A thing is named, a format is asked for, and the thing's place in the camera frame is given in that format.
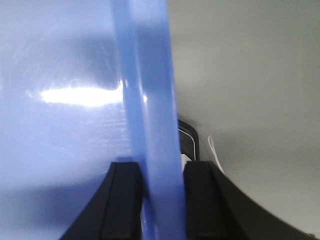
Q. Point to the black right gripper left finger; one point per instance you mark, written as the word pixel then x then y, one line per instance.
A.
pixel 114 212

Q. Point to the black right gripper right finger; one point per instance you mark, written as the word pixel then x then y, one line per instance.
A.
pixel 216 209

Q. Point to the blue plastic tray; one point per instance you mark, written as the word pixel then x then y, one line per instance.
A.
pixel 83 84

